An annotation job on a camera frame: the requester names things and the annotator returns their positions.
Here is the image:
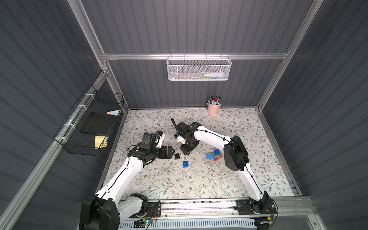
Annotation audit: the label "light blue long lego brick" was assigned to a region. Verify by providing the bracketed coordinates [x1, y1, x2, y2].
[206, 153, 216, 160]

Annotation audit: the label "pink lego brick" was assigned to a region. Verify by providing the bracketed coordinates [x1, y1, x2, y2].
[213, 155, 222, 161]

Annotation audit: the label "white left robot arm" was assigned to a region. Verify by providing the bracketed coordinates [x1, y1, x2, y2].
[79, 143, 175, 230]

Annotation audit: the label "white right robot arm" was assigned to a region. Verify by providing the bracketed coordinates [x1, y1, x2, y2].
[175, 122, 277, 214]

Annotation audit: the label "pink metal pen bucket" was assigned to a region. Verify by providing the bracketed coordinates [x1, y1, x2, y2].
[208, 103, 221, 116]

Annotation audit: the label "markers in bucket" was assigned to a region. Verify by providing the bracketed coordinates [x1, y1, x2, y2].
[207, 96, 221, 105]

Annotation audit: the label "pastel sticky notes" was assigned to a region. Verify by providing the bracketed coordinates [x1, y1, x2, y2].
[107, 110, 120, 116]

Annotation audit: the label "yellow sticky note pad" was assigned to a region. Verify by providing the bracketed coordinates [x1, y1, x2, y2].
[95, 136, 109, 149]

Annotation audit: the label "black notebook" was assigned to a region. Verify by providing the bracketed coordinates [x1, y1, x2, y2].
[80, 112, 117, 136]

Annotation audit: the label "white bottle in basket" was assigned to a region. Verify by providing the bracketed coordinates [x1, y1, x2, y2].
[204, 72, 224, 78]

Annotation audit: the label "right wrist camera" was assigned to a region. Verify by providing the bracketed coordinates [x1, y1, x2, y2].
[171, 118, 201, 144]

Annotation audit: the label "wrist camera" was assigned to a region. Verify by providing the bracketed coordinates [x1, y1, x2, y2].
[171, 118, 201, 144]
[142, 130, 165, 149]

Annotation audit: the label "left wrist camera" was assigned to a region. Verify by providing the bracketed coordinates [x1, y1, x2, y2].
[142, 130, 165, 149]

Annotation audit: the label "white wire wall basket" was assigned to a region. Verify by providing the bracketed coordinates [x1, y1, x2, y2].
[166, 55, 232, 81]

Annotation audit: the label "black wire side basket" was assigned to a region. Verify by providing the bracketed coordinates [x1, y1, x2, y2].
[54, 86, 125, 157]

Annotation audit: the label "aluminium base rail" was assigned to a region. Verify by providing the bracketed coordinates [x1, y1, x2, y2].
[83, 196, 314, 219]

